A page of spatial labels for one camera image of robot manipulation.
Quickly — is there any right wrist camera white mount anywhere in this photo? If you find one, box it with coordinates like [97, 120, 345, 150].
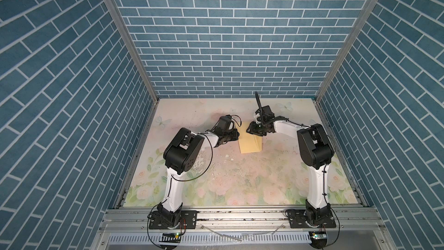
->
[256, 105, 275, 122]

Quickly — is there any left aluminium corner post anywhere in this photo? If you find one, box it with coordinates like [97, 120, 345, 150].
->
[103, 0, 159, 104]

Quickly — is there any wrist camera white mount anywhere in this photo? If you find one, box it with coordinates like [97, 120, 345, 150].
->
[256, 105, 275, 122]
[220, 115, 236, 123]

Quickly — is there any white slotted cable duct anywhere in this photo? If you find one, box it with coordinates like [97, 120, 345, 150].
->
[108, 231, 311, 246]

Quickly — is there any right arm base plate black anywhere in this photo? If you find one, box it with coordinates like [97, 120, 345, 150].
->
[284, 207, 336, 229]

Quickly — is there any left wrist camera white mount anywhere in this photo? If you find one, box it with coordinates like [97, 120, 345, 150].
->
[220, 115, 236, 123]

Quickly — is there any right controller board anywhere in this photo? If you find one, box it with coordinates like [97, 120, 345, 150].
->
[310, 231, 328, 240]

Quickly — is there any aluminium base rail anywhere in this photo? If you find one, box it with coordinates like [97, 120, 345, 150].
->
[99, 205, 385, 233]

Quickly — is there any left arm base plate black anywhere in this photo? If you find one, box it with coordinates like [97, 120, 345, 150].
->
[149, 210, 197, 230]

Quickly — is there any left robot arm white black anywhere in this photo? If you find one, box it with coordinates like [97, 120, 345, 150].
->
[155, 115, 242, 228]

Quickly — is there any right aluminium corner post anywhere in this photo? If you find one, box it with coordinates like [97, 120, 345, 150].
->
[314, 0, 379, 104]

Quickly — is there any aluminium corner post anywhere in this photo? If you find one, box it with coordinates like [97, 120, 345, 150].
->
[103, 0, 159, 104]
[314, 0, 379, 104]

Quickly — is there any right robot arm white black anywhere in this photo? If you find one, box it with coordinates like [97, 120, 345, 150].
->
[246, 105, 336, 228]

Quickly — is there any controller board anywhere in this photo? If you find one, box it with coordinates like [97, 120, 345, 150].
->
[310, 231, 328, 240]
[159, 233, 183, 244]

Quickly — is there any left controller board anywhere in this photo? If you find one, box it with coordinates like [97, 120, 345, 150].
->
[159, 233, 183, 244]

